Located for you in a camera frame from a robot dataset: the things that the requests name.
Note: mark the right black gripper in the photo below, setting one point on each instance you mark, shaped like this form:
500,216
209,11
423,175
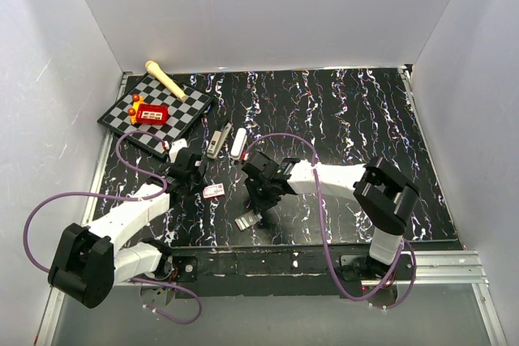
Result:
259,204

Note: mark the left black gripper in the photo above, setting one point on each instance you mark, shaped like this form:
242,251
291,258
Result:
199,185

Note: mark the staple box tray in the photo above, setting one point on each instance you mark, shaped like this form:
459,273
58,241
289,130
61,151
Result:
247,220

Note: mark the red white staple box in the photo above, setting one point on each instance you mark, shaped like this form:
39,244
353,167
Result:
213,191

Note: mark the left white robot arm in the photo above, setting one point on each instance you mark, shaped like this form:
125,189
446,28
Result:
90,260

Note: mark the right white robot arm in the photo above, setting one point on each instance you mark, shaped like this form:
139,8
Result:
383,192

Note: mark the black white chessboard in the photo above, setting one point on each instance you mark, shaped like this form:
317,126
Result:
182,115

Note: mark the red yellow toy bus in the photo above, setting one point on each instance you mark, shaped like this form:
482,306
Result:
142,113

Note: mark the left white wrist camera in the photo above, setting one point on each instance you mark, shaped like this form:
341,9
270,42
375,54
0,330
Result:
175,147

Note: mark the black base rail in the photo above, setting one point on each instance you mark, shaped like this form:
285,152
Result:
277,270

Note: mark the right aluminium frame rail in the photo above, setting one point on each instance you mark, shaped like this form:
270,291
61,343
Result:
449,267

